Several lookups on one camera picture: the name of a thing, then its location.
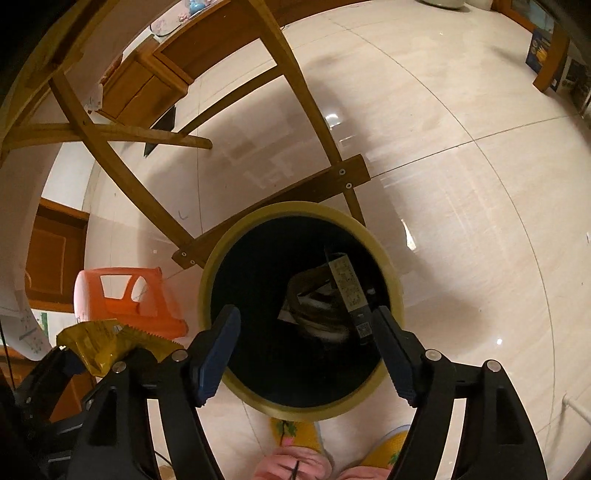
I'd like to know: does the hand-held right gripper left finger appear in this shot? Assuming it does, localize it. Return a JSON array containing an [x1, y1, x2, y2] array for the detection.
[[67, 305, 243, 480]]

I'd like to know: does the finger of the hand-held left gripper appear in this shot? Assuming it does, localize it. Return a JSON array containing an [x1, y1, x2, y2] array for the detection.
[[16, 346, 90, 416]]

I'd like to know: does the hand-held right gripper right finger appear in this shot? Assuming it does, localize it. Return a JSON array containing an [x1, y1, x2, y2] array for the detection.
[[372, 305, 548, 480]]

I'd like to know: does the yellow snack packet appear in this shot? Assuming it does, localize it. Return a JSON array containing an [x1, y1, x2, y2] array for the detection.
[[56, 320, 184, 376]]

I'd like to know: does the yellow-rimmed trash bin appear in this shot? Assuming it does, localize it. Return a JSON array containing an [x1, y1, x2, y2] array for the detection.
[[198, 200, 406, 422]]

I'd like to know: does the long printed box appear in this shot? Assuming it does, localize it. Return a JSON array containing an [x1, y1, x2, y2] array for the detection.
[[324, 250, 376, 348]]

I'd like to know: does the person's yellow slipper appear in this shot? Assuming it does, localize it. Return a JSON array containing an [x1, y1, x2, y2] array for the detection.
[[269, 416, 325, 459], [364, 425, 413, 468]]

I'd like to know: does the orange plastic stool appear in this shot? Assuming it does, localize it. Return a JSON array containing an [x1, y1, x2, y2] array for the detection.
[[73, 267, 189, 341]]

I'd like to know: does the brown crumpled wrapper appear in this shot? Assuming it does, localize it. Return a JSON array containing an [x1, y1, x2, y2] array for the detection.
[[276, 267, 354, 343]]

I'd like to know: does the wooden cabinet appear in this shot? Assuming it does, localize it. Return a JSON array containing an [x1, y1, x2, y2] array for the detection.
[[24, 198, 92, 315]]

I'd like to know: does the person's pink trouser leg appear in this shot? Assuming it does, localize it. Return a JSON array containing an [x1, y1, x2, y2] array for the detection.
[[253, 453, 334, 480], [341, 465, 395, 480]]

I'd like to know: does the white pipe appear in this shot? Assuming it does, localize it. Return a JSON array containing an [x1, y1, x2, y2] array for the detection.
[[562, 391, 591, 428]]

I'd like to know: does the wooden desk with drawers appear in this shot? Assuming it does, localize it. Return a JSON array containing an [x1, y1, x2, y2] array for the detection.
[[98, 0, 288, 127]]

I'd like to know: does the wooden furniture leg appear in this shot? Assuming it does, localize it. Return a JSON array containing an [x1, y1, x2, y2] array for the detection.
[[532, 22, 572, 94]]

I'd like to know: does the blue printed box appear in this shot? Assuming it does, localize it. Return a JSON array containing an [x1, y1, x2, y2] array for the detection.
[[525, 27, 553, 73]]

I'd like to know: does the wooden folding table frame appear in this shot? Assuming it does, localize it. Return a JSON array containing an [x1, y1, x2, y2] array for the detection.
[[0, 0, 372, 271]]

